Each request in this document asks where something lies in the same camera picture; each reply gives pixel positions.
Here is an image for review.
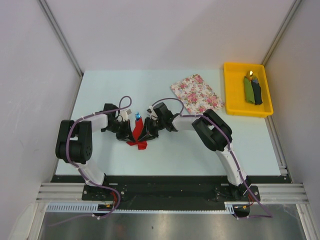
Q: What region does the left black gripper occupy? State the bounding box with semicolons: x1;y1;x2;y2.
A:
103;119;135;144

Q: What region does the right aluminium frame post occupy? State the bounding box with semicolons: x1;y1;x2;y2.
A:
261;0;304;66

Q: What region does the yellow plastic tray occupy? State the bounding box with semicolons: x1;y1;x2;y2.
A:
223;62;274;118

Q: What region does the aluminium frame post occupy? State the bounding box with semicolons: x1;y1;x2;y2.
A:
261;0;304;66
36;0;84;79

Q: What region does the right aluminium frame rail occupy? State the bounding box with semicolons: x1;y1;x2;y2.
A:
254;182;311;204

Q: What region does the red paper napkin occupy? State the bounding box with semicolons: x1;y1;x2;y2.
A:
127;118;148;150

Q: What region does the left aluminium frame post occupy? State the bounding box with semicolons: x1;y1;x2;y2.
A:
36;0;84;79

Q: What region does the black rolled napkin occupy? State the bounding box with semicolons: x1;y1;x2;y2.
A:
251;80;263;105

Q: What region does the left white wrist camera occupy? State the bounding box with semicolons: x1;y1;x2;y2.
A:
117;108;132;122

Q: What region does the silver fork in black napkin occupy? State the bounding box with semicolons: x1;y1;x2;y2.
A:
252;76;259;84

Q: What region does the white cable duct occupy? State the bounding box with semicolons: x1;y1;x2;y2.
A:
46;202;235;214

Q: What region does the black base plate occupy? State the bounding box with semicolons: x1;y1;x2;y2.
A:
51;174;292;213

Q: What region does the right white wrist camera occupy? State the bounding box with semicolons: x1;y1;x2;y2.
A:
146;105;158;120

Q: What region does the floral cloth mat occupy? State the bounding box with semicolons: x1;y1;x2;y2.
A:
170;74;225;115

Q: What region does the gold spoon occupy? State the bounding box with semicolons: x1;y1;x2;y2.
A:
247;70;254;81

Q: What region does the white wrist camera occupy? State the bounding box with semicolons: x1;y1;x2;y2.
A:
117;108;132;122
146;105;158;120

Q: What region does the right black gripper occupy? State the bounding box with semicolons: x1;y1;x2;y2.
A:
137;117;166;143

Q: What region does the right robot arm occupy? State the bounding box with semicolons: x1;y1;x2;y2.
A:
138;102;251;201

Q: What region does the green rolled napkin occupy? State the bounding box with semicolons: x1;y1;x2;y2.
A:
243;77;256;104

